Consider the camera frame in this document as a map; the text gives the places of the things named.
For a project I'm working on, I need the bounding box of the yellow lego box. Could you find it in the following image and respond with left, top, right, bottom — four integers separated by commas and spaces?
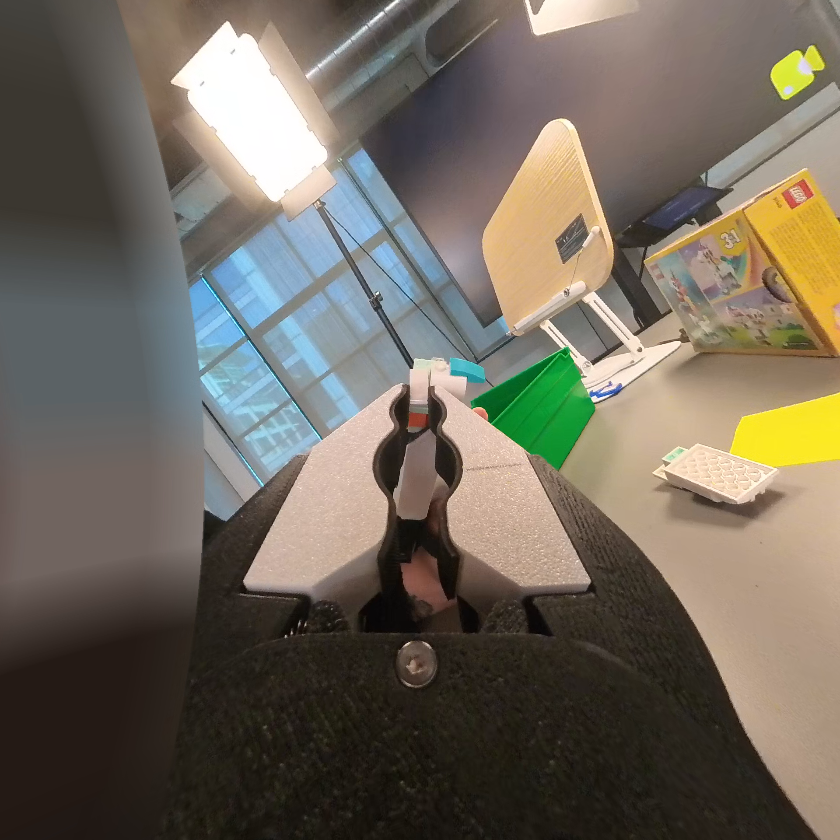
643, 168, 840, 359

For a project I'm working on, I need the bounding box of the multicoloured lego build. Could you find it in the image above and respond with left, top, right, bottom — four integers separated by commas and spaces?
395, 357, 488, 521

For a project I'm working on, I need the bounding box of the studio light panel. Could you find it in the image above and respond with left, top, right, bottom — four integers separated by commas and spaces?
169, 20, 340, 222

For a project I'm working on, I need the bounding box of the white lego plate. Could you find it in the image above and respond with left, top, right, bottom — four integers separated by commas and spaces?
652, 443, 781, 505

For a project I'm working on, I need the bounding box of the yellow paper sheet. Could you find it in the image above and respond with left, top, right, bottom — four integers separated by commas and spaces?
729, 392, 840, 469

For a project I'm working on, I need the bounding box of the ceiling light panel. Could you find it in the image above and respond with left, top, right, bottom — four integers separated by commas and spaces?
525, 0, 641, 37

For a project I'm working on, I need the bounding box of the green plastic bin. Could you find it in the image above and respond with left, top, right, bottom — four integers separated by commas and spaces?
470, 346, 598, 471

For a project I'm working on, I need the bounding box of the person's left hand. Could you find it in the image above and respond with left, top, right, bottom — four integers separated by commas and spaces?
399, 550, 460, 621

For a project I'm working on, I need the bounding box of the wooden book stand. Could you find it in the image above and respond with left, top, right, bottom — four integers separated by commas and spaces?
481, 118, 683, 389

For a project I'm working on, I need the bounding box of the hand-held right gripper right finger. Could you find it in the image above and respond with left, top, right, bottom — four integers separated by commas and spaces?
425, 386, 595, 627

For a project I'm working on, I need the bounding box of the black light stand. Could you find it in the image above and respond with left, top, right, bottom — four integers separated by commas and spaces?
312, 199, 416, 370

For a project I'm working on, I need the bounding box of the large window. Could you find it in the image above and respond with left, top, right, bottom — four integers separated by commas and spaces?
187, 147, 500, 487

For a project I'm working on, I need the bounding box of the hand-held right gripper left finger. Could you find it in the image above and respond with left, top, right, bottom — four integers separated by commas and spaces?
243, 384, 411, 632

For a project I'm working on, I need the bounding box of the large dark wall screen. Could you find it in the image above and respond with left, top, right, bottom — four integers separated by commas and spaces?
360, 0, 840, 329

